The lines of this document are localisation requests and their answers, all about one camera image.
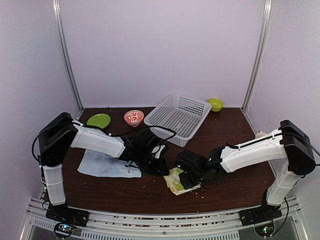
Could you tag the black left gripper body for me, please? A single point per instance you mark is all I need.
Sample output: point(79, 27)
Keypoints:
point(148, 165)

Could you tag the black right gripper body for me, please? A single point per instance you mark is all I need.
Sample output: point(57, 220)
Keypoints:
point(197, 178)

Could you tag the green crocodile pattern towel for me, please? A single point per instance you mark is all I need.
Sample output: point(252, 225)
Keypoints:
point(174, 184)

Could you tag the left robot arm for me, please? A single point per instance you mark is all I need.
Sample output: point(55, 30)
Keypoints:
point(52, 144)

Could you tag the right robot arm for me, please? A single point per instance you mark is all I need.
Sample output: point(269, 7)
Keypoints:
point(287, 142)

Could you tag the red white patterned bowl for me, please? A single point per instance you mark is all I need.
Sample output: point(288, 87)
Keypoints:
point(134, 117)

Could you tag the light blue towel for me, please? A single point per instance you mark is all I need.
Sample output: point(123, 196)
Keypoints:
point(101, 165)

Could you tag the green round plate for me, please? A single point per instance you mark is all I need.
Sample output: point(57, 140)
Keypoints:
point(100, 120)

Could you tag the white perforated plastic basket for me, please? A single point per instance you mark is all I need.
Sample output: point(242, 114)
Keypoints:
point(177, 118)

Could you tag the small lime green bowl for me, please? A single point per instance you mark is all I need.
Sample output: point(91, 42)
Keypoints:
point(216, 104)

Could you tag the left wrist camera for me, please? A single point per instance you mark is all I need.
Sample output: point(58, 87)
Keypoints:
point(159, 151)

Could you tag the aluminium front rail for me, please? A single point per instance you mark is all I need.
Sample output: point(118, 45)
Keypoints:
point(217, 225)

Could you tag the right aluminium corner post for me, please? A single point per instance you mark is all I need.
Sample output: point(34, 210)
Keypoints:
point(261, 48)

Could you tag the aluminium corner post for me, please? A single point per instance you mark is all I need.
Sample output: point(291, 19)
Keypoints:
point(65, 53)
point(261, 48)

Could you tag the left aluminium corner post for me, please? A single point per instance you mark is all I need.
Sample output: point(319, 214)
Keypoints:
point(65, 53)

